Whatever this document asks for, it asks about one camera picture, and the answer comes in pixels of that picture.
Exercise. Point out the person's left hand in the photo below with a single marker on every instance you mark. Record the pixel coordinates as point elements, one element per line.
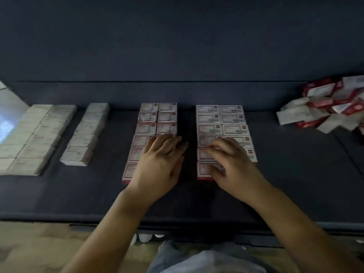
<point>156,173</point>

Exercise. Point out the pile of red white boxes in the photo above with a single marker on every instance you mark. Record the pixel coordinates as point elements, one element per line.
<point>327,105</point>

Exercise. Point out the dark metal shelf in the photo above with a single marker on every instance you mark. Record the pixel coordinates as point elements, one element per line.
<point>170,42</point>

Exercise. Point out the grey slipper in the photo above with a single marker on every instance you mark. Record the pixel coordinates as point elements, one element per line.
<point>145,237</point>
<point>135,238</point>

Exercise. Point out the person's left forearm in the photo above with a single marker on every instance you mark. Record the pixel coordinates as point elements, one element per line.
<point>108,236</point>

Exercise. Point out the person's right forearm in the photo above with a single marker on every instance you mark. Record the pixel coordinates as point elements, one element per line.
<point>307,233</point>

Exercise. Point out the person's right hand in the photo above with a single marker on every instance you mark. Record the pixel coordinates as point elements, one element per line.
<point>239,173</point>

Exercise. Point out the pink slipper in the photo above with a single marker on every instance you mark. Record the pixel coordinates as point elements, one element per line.
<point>159,236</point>

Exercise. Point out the person's grey clothing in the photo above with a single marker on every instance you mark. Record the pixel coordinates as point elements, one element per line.
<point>213,261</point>

